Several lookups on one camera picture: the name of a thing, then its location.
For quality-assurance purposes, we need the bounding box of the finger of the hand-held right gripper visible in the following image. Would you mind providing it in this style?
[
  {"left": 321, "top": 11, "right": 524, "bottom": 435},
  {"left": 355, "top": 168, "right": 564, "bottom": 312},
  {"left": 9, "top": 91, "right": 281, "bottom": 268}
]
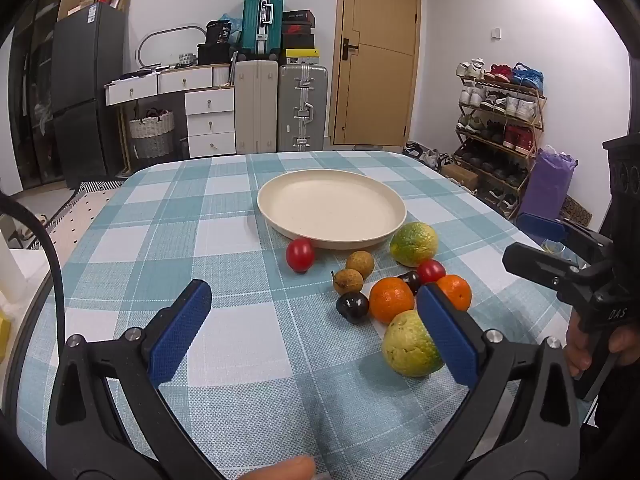
[
  {"left": 517, "top": 213, "right": 615, "bottom": 262},
  {"left": 502, "top": 242, "right": 607, "bottom": 307}
]

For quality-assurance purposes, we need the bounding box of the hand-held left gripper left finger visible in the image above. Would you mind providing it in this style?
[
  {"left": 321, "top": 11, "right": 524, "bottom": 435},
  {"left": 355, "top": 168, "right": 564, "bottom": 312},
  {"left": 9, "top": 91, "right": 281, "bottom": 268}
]
[{"left": 46, "top": 279, "right": 223, "bottom": 480}]

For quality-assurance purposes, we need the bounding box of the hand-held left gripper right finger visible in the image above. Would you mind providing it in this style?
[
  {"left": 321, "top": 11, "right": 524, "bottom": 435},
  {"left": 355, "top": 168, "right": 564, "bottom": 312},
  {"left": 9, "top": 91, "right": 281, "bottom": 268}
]
[{"left": 416, "top": 282, "right": 581, "bottom": 480}]

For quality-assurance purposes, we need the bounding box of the small orange tangerine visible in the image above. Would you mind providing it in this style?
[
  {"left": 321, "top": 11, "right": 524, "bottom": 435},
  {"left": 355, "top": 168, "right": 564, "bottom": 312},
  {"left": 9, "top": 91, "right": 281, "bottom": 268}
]
[{"left": 436, "top": 274, "right": 473, "bottom": 312}]

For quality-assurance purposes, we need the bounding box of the yellow-green citrus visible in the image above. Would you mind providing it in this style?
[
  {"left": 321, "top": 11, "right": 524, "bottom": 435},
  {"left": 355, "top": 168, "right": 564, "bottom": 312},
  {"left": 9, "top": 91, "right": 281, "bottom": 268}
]
[{"left": 382, "top": 309, "right": 445, "bottom": 378}]

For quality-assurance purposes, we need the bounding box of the round red tomato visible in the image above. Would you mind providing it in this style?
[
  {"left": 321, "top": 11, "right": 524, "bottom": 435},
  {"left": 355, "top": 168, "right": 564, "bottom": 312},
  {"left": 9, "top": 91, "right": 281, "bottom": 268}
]
[{"left": 416, "top": 259, "right": 447, "bottom": 285}]

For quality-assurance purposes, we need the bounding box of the small dark plum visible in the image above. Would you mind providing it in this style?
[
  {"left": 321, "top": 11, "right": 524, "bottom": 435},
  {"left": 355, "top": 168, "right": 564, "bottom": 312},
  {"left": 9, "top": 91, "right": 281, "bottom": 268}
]
[{"left": 397, "top": 270, "right": 422, "bottom": 296}]

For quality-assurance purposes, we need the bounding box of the large orange tangerine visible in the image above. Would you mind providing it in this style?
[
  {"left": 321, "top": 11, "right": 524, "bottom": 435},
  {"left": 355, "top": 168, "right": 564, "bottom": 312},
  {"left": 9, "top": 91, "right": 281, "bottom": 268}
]
[{"left": 369, "top": 277, "right": 416, "bottom": 324}]

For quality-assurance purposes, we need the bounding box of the green mottled orange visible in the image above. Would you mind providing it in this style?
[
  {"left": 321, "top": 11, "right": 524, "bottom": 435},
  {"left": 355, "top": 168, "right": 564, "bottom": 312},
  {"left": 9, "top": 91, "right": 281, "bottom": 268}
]
[{"left": 389, "top": 222, "right": 439, "bottom": 267}]

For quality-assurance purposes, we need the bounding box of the large dark plum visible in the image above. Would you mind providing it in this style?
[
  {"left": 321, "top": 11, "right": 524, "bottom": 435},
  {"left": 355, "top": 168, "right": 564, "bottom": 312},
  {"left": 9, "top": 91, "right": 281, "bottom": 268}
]
[{"left": 335, "top": 291, "right": 370, "bottom": 324}]

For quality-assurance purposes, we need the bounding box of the brown longan with stem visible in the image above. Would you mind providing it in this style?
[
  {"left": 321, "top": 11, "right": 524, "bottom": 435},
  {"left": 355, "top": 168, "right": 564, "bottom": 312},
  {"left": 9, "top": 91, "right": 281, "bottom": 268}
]
[{"left": 331, "top": 268, "right": 364, "bottom": 296}]

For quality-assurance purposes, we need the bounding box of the oval red tomato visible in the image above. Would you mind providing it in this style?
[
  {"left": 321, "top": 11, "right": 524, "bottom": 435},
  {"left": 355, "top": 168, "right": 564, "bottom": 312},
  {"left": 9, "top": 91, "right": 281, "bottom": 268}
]
[{"left": 285, "top": 238, "right": 316, "bottom": 275}]

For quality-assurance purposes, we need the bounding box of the cream round plate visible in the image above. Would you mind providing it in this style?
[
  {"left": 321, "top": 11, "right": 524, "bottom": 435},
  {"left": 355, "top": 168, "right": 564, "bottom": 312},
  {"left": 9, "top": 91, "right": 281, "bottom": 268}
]
[{"left": 257, "top": 170, "right": 407, "bottom": 251}]

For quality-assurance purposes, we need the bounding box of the person's right hand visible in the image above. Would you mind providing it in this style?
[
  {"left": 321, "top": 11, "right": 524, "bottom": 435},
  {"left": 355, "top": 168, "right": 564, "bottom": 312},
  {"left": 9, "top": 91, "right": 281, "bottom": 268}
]
[{"left": 565, "top": 315, "right": 640, "bottom": 377}]

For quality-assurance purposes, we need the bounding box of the person's left hand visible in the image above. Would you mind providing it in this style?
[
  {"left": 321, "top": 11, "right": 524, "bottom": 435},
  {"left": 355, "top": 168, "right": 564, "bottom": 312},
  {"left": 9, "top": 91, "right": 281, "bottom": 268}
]
[{"left": 235, "top": 455, "right": 317, "bottom": 480}]

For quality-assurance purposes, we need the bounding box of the brown patterned box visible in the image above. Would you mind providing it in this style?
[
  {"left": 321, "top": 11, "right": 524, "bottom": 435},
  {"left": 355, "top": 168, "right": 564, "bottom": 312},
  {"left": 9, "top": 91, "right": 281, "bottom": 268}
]
[{"left": 560, "top": 195, "right": 593, "bottom": 226}]

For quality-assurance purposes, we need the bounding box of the purple bag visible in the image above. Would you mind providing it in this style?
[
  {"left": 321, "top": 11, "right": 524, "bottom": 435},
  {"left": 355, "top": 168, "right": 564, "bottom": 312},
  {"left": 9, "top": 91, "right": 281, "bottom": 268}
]
[{"left": 517, "top": 146, "right": 578, "bottom": 221}]

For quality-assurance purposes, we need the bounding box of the shoe rack with shoes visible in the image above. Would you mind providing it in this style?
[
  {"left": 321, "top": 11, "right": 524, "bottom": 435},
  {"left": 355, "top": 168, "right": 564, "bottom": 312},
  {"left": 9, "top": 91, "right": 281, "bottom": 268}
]
[{"left": 455, "top": 57, "right": 546, "bottom": 211}]

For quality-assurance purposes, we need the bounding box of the small cardboard box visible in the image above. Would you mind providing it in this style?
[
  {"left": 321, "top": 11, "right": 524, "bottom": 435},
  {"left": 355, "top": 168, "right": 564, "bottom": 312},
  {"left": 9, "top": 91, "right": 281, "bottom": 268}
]
[{"left": 442, "top": 162, "right": 480, "bottom": 188}]

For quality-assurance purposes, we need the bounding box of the wooden shoe rack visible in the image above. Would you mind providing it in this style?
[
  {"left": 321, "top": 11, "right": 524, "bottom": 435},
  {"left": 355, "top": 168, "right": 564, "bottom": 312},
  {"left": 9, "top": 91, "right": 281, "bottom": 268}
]
[{"left": 455, "top": 75, "right": 547, "bottom": 211}]

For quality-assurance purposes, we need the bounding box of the patterned floor rug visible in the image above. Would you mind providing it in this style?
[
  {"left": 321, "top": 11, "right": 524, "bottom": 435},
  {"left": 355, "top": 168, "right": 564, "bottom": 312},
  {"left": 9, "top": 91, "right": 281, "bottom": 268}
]
[{"left": 47, "top": 180, "right": 123, "bottom": 251}]

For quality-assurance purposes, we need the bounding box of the white plastic object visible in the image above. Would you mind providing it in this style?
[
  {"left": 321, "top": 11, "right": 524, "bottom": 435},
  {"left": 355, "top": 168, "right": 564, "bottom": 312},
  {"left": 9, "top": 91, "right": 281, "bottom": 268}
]
[{"left": 0, "top": 230, "right": 51, "bottom": 306}]

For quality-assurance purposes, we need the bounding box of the white grey wicker basket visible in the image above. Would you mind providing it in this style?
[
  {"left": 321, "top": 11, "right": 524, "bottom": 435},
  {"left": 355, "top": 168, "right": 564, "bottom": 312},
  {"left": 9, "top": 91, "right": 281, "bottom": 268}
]
[{"left": 127, "top": 109, "right": 176, "bottom": 160}]

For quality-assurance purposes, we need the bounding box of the white drawer dresser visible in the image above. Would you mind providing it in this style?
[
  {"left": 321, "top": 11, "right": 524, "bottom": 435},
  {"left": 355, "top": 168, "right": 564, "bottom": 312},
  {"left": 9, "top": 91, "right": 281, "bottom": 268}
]
[{"left": 104, "top": 62, "right": 237, "bottom": 161}]

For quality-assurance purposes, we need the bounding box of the beige suitcase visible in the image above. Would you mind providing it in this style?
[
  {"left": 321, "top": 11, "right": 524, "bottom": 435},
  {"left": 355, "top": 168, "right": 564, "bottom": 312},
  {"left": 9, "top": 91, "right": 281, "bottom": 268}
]
[{"left": 234, "top": 59, "right": 279, "bottom": 155}]

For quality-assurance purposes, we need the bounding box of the wooden door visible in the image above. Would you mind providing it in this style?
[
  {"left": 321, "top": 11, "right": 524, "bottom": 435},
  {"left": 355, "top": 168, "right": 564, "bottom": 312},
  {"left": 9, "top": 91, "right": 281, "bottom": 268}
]
[{"left": 334, "top": 0, "right": 420, "bottom": 148}]

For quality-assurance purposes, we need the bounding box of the silver suitcase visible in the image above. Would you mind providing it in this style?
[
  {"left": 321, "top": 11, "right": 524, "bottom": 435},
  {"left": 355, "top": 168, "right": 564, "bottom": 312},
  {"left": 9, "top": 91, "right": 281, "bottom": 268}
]
[{"left": 278, "top": 64, "right": 330, "bottom": 152}]

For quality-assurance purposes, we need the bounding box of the black refrigerator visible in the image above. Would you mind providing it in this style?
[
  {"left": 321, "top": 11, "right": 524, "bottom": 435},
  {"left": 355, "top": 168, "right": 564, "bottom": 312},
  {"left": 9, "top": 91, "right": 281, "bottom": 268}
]
[{"left": 50, "top": 2, "right": 128, "bottom": 191}]

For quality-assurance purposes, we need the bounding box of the dark glass cabinet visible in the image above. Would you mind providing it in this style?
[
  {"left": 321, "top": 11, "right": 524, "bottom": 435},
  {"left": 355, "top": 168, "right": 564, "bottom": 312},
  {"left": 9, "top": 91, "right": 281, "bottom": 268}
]
[{"left": 7, "top": 0, "right": 63, "bottom": 196}]

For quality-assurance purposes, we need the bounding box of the black storage box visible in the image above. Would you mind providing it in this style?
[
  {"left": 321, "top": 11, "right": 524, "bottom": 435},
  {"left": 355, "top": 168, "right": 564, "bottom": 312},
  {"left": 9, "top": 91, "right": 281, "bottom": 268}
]
[{"left": 196, "top": 42, "right": 232, "bottom": 66}]

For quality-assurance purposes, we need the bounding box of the white oval hoop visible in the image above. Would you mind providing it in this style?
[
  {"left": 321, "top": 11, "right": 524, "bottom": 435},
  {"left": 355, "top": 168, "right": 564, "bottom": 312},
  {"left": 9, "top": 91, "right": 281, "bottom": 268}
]
[{"left": 136, "top": 24, "right": 207, "bottom": 68}]

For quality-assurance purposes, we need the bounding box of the yellow black shoe box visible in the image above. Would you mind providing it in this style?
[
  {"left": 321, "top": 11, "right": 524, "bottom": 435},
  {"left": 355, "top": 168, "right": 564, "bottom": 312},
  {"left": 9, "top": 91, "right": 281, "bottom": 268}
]
[{"left": 280, "top": 49, "right": 321, "bottom": 67}]

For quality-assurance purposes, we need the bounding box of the black printed bag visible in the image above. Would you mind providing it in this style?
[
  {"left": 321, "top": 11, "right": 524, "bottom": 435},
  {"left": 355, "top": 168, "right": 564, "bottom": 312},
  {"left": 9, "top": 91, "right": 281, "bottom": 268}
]
[{"left": 205, "top": 20, "right": 233, "bottom": 46}]

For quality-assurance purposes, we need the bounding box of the blue plastic bag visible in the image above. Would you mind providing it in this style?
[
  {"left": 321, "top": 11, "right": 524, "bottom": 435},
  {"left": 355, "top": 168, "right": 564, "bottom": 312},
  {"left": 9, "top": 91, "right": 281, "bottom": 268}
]
[{"left": 220, "top": 11, "right": 244, "bottom": 43}]

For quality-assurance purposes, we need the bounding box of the teal suitcase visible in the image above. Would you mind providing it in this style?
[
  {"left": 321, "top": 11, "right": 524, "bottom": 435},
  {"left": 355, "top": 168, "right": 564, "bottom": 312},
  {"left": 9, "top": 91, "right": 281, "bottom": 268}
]
[{"left": 242, "top": 0, "right": 285, "bottom": 58}]

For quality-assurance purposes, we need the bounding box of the black red shoe box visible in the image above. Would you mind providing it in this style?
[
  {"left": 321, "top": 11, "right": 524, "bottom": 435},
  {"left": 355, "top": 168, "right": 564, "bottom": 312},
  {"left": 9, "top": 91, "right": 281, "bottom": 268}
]
[{"left": 282, "top": 9, "right": 317, "bottom": 34}]

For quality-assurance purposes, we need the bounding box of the black cable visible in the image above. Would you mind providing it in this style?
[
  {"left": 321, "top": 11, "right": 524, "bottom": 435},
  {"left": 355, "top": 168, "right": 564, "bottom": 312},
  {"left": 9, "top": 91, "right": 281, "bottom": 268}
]
[{"left": 0, "top": 192, "right": 66, "bottom": 361}]

